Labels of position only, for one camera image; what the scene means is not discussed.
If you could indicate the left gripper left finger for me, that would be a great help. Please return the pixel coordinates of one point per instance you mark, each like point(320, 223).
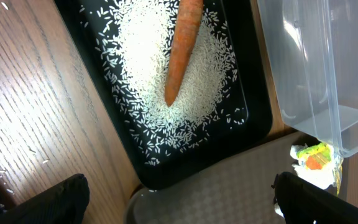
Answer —
point(63, 203)

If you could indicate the pile of white rice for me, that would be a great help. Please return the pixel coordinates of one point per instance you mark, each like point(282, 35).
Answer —
point(132, 42)

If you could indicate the orange carrot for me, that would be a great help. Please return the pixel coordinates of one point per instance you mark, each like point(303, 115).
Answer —
point(186, 30)

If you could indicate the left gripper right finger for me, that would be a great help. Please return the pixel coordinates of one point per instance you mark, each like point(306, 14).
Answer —
point(302, 202)

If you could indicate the clear plastic bin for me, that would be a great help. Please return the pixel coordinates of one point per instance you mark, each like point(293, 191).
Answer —
point(312, 47)

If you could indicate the brown serving tray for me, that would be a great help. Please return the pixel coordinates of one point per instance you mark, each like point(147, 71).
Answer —
point(235, 190)

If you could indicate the black waste tray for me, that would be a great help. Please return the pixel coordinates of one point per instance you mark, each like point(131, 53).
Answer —
point(248, 99)

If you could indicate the green snack wrapper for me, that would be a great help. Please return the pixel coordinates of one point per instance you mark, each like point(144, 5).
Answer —
point(319, 165)

